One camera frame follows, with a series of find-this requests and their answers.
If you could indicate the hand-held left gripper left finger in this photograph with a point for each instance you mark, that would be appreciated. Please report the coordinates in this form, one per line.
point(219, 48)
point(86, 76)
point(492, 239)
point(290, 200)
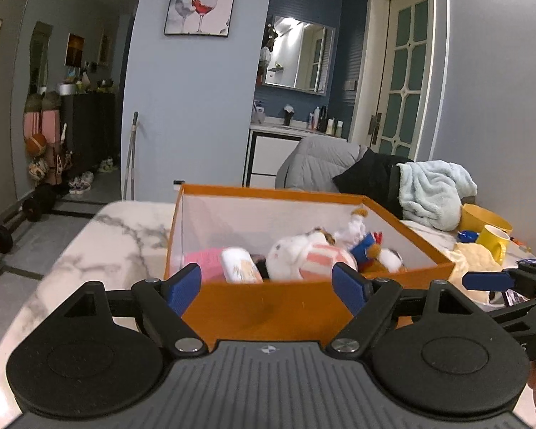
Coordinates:
point(183, 288)

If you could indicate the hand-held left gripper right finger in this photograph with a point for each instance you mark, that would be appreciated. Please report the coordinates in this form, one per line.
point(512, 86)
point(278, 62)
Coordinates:
point(350, 286)

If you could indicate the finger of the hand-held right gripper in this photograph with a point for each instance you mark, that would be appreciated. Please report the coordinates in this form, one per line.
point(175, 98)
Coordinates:
point(489, 280)
point(533, 321)

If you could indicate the orange cardboard box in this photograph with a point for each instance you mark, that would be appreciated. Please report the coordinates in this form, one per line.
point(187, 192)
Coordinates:
point(295, 308)

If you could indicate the cream cloth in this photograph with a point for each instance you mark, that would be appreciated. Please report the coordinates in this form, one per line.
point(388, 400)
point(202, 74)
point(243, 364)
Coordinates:
point(473, 257)

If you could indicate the pink fabric pouch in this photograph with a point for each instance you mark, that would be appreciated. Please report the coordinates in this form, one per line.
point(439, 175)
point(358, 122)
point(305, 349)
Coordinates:
point(203, 263)

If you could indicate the yellow mug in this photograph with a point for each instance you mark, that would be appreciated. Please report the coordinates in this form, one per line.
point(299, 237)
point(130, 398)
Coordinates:
point(491, 243)

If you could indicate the blue and white plush doll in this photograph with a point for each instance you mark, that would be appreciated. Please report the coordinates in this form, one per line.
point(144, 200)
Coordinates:
point(375, 252)

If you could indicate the orange pen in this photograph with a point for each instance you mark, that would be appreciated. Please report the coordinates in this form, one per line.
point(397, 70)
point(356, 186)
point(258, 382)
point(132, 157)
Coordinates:
point(519, 242)

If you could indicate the small blue container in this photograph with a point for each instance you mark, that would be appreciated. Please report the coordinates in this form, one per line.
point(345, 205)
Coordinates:
point(468, 236)

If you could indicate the white plush cat toy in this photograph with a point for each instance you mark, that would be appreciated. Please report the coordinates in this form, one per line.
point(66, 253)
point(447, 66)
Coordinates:
point(308, 254)

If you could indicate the white and orange plush toy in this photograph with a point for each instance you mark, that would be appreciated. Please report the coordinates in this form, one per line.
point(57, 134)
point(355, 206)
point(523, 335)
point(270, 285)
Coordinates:
point(353, 228)

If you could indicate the white printed packet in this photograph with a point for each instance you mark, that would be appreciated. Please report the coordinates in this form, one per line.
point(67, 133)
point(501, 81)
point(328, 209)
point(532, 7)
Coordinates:
point(241, 266)

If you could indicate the yellow bowl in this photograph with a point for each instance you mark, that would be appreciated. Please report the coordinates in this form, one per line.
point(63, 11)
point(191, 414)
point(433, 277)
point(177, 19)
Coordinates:
point(482, 214)

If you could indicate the light blue fleece blanket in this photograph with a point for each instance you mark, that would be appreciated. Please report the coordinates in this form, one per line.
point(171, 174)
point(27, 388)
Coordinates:
point(433, 192)

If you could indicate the black jacket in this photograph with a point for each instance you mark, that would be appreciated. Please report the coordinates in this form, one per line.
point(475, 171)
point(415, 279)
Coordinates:
point(375, 178)

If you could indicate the grey puffer jacket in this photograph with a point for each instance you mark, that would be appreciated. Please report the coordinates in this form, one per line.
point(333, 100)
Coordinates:
point(317, 165)

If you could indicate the pair of sneakers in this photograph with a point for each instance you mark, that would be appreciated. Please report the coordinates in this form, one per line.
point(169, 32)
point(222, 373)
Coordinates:
point(106, 165)
point(81, 183)

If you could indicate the white drawer cabinet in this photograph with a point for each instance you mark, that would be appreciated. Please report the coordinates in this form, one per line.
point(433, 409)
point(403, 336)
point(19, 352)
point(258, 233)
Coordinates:
point(268, 156)

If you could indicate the row of toiletry bottles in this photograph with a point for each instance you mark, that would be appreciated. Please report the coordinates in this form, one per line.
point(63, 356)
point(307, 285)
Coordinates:
point(326, 123)

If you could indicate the black vase with flowers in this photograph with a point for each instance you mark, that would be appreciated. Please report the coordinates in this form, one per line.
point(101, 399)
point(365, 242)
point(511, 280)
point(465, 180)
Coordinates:
point(288, 116)

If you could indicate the black hallway cabinet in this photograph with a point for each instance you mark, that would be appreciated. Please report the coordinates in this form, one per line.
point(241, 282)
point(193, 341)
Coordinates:
point(89, 129)

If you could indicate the basketball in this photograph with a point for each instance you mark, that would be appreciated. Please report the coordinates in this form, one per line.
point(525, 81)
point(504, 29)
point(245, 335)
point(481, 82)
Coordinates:
point(36, 144)

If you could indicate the pink hanging bags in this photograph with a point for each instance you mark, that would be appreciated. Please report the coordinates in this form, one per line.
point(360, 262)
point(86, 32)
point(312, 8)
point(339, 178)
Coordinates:
point(44, 125)

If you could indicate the white glass panel door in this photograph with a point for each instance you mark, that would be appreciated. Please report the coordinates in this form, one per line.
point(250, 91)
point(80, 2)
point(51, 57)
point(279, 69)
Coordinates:
point(404, 71)

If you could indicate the silver pot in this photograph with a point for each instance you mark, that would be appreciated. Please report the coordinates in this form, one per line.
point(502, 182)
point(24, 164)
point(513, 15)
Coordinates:
point(66, 89)

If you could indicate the narrow framed picture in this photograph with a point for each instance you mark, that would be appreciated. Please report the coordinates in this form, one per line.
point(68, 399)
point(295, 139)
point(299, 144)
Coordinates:
point(103, 48)

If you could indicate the wall light switch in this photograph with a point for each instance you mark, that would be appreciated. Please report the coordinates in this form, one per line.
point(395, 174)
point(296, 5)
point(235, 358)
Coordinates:
point(351, 85)

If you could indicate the bathroom wall mirror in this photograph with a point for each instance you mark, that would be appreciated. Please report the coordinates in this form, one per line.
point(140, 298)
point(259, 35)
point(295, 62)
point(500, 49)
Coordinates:
point(299, 56)

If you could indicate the dark orange wall picture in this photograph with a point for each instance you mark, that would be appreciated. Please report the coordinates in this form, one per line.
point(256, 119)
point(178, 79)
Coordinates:
point(75, 49)

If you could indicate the wavy wall mirror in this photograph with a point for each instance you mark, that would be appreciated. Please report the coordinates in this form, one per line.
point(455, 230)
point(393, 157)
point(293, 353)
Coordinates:
point(40, 58)

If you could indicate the wine glass wall picture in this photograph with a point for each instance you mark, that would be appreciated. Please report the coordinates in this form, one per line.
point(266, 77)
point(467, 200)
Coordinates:
point(202, 0)

